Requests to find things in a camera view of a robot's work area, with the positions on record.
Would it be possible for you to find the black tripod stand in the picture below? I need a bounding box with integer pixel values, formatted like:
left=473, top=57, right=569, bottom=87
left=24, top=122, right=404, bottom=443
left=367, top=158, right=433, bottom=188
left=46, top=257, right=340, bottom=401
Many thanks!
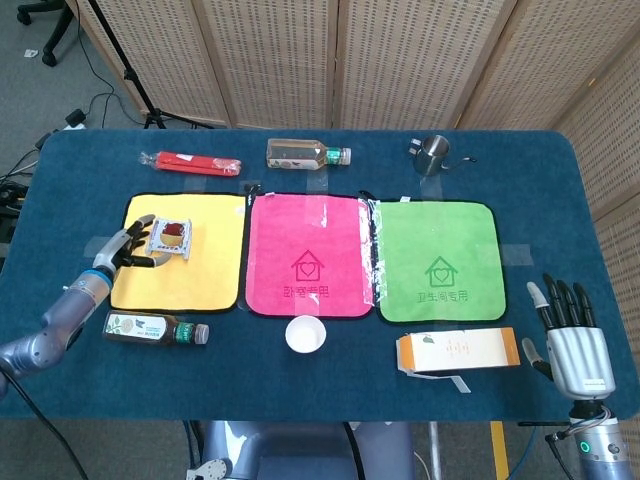
left=87, top=0, right=217, bottom=131

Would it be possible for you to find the dark tea bottle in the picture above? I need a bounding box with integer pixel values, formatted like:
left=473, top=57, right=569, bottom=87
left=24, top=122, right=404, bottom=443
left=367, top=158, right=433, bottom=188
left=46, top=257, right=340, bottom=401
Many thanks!
left=101, top=309, right=211, bottom=349

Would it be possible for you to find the black office chair base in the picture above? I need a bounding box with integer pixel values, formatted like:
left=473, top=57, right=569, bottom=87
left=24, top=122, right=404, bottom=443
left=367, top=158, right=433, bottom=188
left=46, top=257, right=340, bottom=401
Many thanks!
left=16, top=0, right=77, bottom=68

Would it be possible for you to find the red snack pack clear wrap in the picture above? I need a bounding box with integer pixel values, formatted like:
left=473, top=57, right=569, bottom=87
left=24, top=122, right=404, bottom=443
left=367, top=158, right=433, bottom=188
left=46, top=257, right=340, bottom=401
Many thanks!
left=138, top=150, right=244, bottom=178

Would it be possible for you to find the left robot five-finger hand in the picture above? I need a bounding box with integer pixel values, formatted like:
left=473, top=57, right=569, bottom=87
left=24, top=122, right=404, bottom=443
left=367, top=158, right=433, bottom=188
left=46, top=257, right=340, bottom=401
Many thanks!
left=92, top=213, right=174, bottom=276

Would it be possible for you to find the grey robot torso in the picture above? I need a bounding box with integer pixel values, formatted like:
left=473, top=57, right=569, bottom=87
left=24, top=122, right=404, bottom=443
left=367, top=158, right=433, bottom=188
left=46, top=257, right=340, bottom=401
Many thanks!
left=184, top=420, right=417, bottom=480

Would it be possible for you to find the black power strip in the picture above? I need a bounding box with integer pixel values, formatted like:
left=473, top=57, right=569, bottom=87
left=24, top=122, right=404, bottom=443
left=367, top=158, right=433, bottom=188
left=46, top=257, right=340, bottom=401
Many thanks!
left=0, top=180, right=30, bottom=217

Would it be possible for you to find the small snack packet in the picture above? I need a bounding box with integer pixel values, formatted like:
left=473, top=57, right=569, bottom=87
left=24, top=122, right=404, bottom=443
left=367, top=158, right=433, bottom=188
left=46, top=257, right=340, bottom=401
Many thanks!
left=144, top=216, right=194, bottom=262

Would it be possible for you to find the orange white carton box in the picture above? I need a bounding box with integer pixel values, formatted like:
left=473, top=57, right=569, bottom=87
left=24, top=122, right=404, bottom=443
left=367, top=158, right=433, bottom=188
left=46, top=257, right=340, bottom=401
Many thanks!
left=395, top=327, right=523, bottom=395

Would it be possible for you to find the pink cloth house print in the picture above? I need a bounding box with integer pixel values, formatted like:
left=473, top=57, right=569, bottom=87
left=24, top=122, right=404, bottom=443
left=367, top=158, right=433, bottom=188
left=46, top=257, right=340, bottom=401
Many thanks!
left=243, top=191, right=378, bottom=320

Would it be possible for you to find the silver table leg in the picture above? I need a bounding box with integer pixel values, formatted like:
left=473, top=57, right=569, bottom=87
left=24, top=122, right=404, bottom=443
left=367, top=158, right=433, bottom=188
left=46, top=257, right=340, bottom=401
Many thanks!
left=428, top=422, right=444, bottom=480

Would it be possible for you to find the pale tea bottle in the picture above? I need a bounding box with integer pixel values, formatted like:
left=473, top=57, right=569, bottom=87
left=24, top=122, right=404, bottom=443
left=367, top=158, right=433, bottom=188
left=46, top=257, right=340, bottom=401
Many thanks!
left=265, top=137, right=353, bottom=173

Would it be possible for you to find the blue felt table cover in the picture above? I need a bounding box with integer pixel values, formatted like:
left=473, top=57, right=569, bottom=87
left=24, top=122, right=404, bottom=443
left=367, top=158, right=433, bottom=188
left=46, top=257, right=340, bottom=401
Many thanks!
left=0, top=128, right=640, bottom=424

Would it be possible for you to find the steel long-spout pitcher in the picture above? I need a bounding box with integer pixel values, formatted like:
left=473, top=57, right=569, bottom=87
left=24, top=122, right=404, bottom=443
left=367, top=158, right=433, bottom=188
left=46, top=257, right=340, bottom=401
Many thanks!
left=407, top=134, right=478, bottom=178

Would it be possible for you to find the green cloth house print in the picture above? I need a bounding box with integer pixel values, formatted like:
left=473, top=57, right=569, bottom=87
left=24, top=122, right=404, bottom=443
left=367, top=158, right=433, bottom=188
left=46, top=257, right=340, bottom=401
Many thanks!
left=372, top=199, right=508, bottom=324

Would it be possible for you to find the yellow cloth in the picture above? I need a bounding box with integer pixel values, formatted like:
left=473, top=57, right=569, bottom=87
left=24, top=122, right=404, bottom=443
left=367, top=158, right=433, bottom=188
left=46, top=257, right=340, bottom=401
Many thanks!
left=108, top=192, right=248, bottom=316

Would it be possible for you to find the white paper cup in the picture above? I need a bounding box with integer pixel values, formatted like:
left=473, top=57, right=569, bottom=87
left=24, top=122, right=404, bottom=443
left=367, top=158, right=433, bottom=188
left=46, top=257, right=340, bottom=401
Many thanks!
left=284, top=314, right=328, bottom=356

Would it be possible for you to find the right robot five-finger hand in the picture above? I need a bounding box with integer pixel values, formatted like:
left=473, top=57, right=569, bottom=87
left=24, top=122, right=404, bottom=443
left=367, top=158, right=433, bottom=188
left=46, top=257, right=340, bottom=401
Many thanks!
left=521, top=272, right=618, bottom=402

